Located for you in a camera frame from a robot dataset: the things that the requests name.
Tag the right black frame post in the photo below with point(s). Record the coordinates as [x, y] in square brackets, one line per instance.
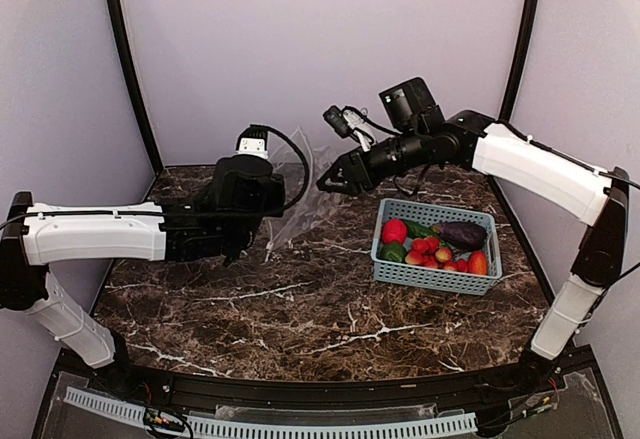
[520, 54]

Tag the purple toy eggplant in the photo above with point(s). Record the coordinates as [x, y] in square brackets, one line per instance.
[465, 236]

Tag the clear zip top bag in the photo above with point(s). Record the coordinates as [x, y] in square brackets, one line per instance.
[315, 207]

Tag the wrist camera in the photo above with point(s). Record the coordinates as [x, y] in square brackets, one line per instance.
[253, 141]
[348, 123]

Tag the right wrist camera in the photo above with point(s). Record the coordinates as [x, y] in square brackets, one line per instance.
[348, 123]

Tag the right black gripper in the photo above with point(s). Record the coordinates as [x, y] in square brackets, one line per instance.
[349, 161]

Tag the orange red toy mango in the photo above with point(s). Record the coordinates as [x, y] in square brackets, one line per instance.
[477, 263]

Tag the light blue plastic basket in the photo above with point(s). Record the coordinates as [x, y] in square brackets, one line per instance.
[439, 280]

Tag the red lychee bunch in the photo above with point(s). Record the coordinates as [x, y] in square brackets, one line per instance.
[431, 253]

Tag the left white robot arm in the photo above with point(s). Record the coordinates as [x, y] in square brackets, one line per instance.
[35, 235]

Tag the red toy fruit ball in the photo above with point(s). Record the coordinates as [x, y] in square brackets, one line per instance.
[394, 231]

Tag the left black frame post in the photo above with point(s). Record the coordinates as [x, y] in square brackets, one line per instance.
[128, 68]

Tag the black frame post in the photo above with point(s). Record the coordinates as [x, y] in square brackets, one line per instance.
[520, 54]
[128, 68]

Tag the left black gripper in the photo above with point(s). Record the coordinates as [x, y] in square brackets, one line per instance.
[276, 202]

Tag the light blue slotted cable duct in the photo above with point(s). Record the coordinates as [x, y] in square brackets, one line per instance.
[245, 422]

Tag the green toy avocado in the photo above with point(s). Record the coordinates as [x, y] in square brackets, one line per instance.
[393, 252]

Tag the black front rail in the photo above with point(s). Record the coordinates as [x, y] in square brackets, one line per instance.
[203, 393]

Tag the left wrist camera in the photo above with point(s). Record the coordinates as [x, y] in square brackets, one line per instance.
[253, 141]

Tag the green toy cucumber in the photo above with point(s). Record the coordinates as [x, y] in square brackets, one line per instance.
[416, 230]

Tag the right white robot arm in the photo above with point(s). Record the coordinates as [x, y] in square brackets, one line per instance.
[594, 196]

